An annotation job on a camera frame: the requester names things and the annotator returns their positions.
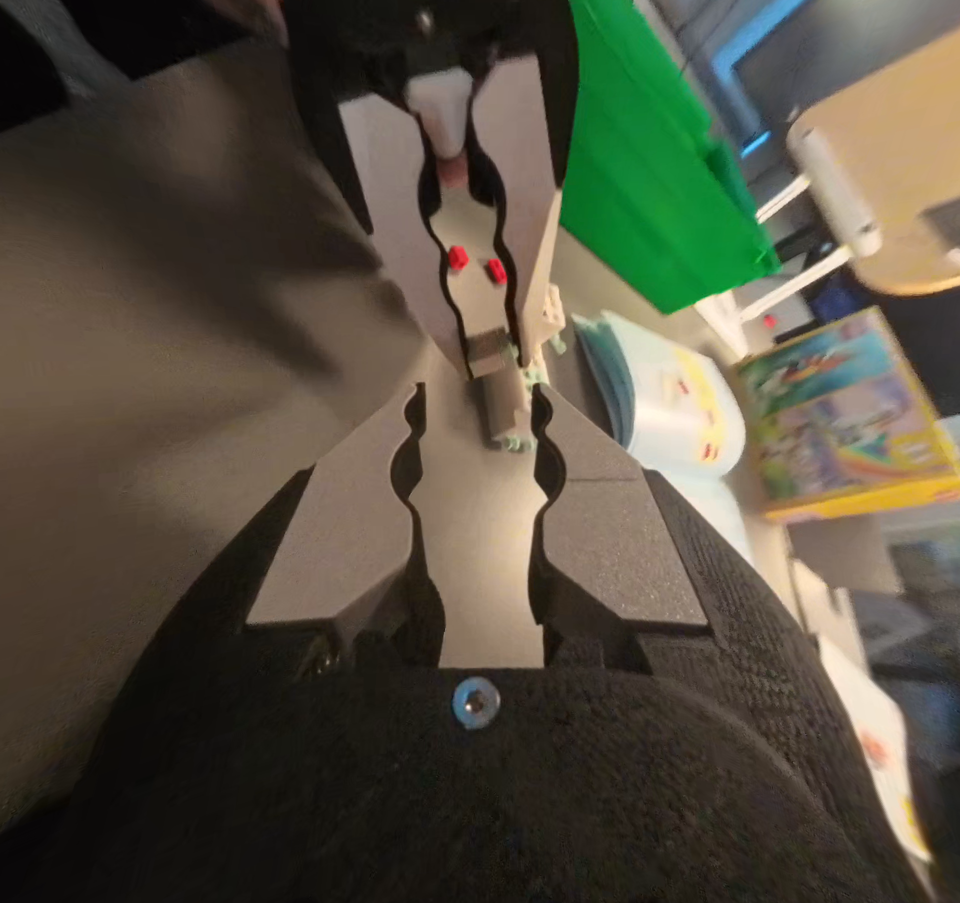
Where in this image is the white table leg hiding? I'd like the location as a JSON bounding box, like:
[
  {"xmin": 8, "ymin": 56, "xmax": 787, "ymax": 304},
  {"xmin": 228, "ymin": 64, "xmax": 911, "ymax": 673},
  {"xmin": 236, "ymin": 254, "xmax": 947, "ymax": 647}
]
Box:
[{"xmin": 787, "ymin": 123, "xmax": 882, "ymax": 259}]

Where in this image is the light wooden round table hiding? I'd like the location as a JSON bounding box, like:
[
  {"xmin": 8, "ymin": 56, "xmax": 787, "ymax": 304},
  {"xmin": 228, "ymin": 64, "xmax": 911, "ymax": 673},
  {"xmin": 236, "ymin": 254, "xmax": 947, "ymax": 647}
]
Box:
[{"xmin": 787, "ymin": 25, "xmax": 960, "ymax": 297}]

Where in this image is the printed paper sheet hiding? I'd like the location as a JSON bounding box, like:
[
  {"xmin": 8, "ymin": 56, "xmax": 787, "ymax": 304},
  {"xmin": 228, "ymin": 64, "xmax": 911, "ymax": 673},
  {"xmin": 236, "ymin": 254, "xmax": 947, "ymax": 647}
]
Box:
[{"xmin": 813, "ymin": 633, "xmax": 935, "ymax": 863}]

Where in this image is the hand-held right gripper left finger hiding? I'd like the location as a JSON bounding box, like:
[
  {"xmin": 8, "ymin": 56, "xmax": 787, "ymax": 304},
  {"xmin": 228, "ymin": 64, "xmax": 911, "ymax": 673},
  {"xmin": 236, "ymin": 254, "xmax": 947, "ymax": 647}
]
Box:
[{"xmin": 243, "ymin": 381, "xmax": 451, "ymax": 668}]

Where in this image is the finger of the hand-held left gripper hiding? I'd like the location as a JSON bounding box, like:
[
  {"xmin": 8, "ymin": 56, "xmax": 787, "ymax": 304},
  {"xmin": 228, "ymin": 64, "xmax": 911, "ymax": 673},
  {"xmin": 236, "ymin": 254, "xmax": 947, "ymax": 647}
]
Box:
[
  {"xmin": 337, "ymin": 93, "xmax": 474, "ymax": 383},
  {"xmin": 468, "ymin": 55, "xmax": 565, "ymax": 372}
]

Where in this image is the green plastic bin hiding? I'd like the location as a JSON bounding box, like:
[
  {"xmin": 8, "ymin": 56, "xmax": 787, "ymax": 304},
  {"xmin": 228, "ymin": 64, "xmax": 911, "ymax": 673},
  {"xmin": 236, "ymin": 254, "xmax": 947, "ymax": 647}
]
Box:
[{"xmin": 555, "ymin": 0, "xmax": 783, "ymax": 315}]

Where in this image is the white and mint lego model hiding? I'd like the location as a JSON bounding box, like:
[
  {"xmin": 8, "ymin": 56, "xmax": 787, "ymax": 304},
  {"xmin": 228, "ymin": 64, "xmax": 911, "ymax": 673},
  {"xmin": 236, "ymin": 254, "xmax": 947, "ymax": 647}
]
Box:
[{"xmin": 466, "ymin": 284, "xmax": 567, "ymax": 456}]

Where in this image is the lego instruction booklet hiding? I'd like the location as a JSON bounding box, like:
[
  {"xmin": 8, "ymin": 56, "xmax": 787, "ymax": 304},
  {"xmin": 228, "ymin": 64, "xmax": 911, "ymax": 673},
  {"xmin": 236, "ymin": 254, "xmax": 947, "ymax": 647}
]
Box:
[{"xmin": 571, "ymin": 310, "xmax": 747, "ymax": 478}]

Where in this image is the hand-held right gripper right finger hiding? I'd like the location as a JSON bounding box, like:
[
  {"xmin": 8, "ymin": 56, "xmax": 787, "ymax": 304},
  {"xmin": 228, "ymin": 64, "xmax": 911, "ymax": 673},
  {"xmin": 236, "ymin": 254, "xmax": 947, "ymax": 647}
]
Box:
[{"xmin": 527, "ymin": 384, "xmax": 711, "ymax": 668}]

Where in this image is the colourful lego set box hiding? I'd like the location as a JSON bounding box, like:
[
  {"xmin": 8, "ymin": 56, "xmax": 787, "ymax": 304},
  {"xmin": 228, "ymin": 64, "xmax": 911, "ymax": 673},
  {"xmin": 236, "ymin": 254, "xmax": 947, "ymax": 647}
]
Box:
[{"xmin": 731, "ymin": 306, "xmax": 960, "ymax": 525}]

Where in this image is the person's black sweater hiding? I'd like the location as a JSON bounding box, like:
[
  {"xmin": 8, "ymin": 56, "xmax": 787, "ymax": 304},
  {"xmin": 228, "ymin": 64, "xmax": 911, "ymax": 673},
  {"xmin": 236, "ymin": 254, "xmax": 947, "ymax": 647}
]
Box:
[{"xmin": 0, "ymin": 0, "xmax": 290, "ymax": 132}]

